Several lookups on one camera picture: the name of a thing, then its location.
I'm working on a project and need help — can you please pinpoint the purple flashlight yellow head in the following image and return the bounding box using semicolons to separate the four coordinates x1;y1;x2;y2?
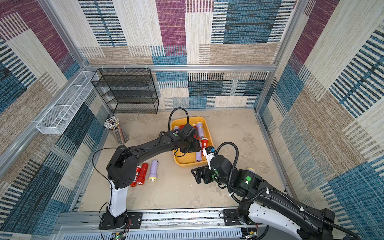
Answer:
196;151;203;162

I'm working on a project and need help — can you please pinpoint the red flashlight white logo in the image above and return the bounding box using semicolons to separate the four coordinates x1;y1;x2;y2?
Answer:
201;138;208;150

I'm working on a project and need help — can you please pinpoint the purple flashlight group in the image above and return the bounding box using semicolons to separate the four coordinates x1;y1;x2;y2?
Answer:
196;122;205;139

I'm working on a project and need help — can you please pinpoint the yellow plastic storage tray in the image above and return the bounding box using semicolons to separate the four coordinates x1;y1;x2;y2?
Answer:
170;116;215;167

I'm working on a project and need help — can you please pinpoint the purple flashlight yellow rim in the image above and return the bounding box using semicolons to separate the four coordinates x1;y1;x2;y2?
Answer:
148;160;159;182

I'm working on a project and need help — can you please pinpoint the red flashlight white head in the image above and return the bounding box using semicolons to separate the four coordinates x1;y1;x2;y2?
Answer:
130;165;142;188

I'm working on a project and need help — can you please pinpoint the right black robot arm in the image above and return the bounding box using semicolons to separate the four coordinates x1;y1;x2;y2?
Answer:
191;155;335;240

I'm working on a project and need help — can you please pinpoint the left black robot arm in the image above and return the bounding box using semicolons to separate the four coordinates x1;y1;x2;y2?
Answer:
107;128;201;220

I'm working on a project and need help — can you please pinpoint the black mesh shelf rack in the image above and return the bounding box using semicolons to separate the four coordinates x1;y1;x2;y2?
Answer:
91;68;159;114

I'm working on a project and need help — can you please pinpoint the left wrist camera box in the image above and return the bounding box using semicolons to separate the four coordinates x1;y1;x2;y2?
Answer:
179;124;198;141

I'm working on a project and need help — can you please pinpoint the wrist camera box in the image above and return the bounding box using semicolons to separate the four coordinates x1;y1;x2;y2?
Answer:
202;146;215;170
179;124;198;141

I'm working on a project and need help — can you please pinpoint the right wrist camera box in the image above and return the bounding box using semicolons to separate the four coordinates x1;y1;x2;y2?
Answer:
202;146;215;170

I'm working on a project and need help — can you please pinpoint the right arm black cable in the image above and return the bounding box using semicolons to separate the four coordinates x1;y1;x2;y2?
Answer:
213;141;361;240

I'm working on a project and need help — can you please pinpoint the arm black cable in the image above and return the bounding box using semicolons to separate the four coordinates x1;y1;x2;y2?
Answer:
167;107;190;133
213;141;361;240

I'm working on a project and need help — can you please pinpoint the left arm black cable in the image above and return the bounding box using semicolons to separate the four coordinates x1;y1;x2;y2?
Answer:
167;107;190;133

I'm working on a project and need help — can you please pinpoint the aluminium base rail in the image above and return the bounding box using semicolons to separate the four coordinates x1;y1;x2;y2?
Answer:
49;205;310;240

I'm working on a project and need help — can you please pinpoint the white wire wall basket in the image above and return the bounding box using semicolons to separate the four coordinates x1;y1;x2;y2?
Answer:
36;71;95;135

